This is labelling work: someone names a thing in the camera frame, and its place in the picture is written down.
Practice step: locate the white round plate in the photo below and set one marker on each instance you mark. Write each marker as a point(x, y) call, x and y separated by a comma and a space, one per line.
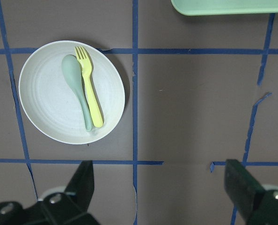
point(52, 106)

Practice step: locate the mint green plastic tray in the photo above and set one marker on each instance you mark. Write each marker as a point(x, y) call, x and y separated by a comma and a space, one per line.
point(224, 7)

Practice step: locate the pale green plastic spoon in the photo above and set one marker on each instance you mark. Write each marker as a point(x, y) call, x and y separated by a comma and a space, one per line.
point(72, 75)

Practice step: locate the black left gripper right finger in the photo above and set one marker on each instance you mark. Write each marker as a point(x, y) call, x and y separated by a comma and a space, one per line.
point(242, 188)

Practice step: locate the yellow plastic fork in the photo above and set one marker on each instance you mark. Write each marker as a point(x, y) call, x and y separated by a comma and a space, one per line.
point(86, 72)

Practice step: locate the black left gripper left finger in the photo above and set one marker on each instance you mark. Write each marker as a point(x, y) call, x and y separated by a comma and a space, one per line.
point(80, 188)

